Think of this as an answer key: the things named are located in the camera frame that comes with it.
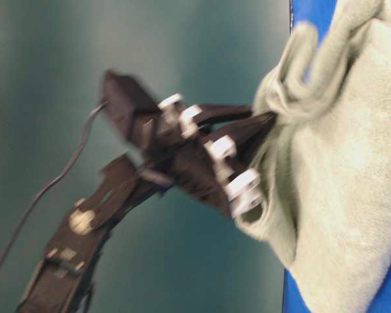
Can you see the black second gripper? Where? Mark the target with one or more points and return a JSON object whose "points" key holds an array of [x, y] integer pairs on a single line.
{"points": [[212, 167]]}

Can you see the cream bath towel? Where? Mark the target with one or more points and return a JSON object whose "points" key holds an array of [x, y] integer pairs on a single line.
{"points": [[325, 167]]}

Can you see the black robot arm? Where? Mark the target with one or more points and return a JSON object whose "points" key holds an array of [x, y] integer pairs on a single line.
{"points": [[62, 282]]}

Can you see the blue table cover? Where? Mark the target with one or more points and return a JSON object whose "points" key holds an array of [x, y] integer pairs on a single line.
{"points": [[320, 14]]}

